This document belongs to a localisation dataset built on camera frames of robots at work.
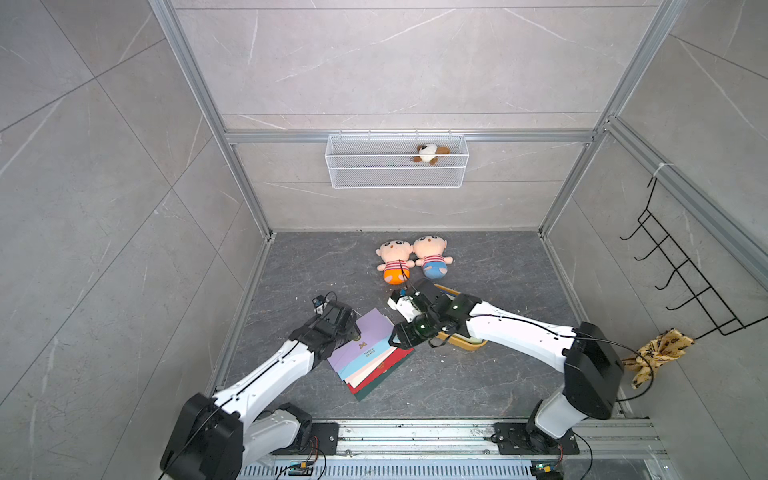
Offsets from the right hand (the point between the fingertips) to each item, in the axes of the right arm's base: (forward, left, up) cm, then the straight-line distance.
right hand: (396, 340), depth 79 cm
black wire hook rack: (0, -65, +21) cm, 69 cm away
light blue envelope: (-2, +9, -11) cm, 14 cm away
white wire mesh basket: (+56, +2, +19) cm, 59 cm away
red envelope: (0, -1, -10) cm, 10 cm away
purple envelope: (+8, +7, -9) cm, 14 cm away
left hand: (+7, +13, -4) cm, 15 cm away
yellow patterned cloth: (-7, -61, +11) cm, 63 cm away
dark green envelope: (-11, +11, -11) cm, 19 cm away
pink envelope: (-5, +12, -11) cm, 17 cm away
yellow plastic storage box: (+3, -18, -7) cm, 19 cm away
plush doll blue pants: (+28, -14, -6) cm, 32 cm away
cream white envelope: (-8, +12, -11) cm, 18 cm away
